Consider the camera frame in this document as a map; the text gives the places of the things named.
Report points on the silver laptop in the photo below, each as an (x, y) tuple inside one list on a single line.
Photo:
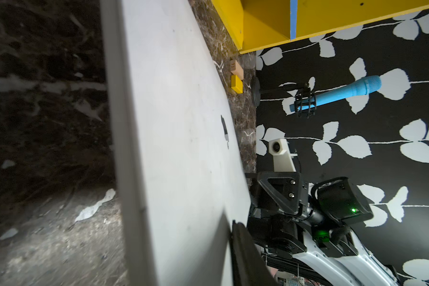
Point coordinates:
[(178, 167)]

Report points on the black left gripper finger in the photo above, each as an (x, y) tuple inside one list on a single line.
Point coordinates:
[(248, 268)]

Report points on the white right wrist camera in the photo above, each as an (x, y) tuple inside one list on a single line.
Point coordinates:
[(282, 156)]

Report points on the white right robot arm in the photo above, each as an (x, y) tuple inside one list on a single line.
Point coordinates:
[(335, 254)]

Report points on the yellow two-tier toy shelf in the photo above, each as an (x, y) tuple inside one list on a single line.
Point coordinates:
[(256, 25)]

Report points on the yellow flat block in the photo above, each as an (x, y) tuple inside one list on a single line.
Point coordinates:
[(236, 84)]

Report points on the wooden block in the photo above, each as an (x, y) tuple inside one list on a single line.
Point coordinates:
[(236, 69)]

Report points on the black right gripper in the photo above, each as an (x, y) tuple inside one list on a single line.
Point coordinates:
[(289, 211)]

